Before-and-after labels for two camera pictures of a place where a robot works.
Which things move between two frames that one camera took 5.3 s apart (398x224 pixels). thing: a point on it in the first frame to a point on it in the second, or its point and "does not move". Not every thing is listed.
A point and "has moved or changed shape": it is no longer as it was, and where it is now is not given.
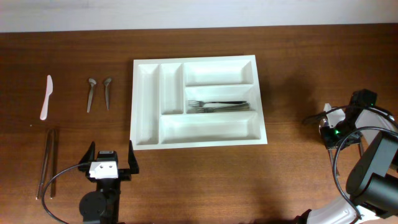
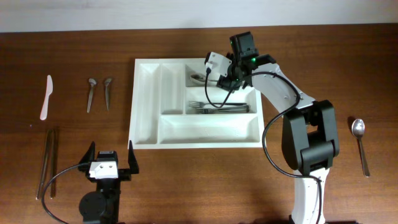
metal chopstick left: x=39 y=190 does not move
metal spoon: x=331 y=152 has moved or changed shape
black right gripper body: x=334 y=142 to x=225 y=83
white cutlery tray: x=196 y=102 does not move
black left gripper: x=123 y=173 does not move
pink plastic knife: x=49 y=90 does not move
